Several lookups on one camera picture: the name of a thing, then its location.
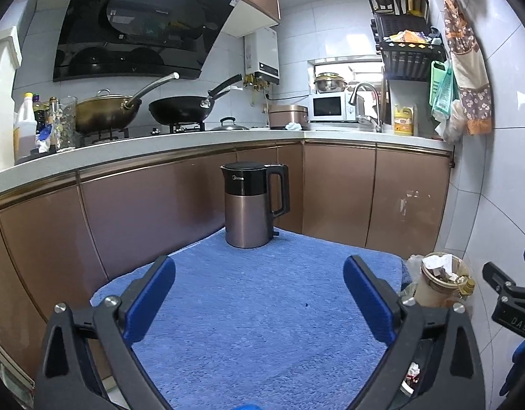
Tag beige trash bin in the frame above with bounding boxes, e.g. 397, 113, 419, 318
406, 253, 476, 307

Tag brown kitchen cabinet fronts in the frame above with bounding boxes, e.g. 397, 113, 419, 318
0, 132, 451, 377

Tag chrome kitchen faucet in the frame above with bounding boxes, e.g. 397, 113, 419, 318
349, 82, 383, 132

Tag blue gloved right hand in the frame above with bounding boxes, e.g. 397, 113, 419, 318
499, 340, 525, 396

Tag blue fluffy table mat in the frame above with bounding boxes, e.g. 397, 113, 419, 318
89, 226, 414, 410

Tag copper and black electric kettle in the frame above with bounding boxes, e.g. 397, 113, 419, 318
221, 161, 290, 249

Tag floral hanging apron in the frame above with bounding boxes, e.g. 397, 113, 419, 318
443, 0, 493, 135

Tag clear glass jar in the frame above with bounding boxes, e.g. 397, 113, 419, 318
53, 95, 77, 152

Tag yellow detergent bottle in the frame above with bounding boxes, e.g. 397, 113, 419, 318
393, 105, 414, 136

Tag black frying pan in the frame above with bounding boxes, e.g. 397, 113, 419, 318
148, 73, 243, 126

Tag steel pot lid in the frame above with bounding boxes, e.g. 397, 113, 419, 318
212, 117, 249, 132

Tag white microwave oven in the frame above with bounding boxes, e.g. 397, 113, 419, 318
308, 91, 357, 122

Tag white condiment bottle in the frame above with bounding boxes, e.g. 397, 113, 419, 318
14, 93, 37, 161

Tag copper rice cooker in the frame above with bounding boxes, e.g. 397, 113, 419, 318
268, 105, 309, 131

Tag black range hood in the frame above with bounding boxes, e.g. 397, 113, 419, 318
53, 0, 238, 82

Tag white gas water heater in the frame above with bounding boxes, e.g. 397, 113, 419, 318
244, 28, 280, 84

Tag brass wok with handle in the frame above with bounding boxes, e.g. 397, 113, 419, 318
75, 72, 180, 134

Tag black wall dish rack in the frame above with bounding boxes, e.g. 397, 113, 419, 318
368, 0, 446, 82

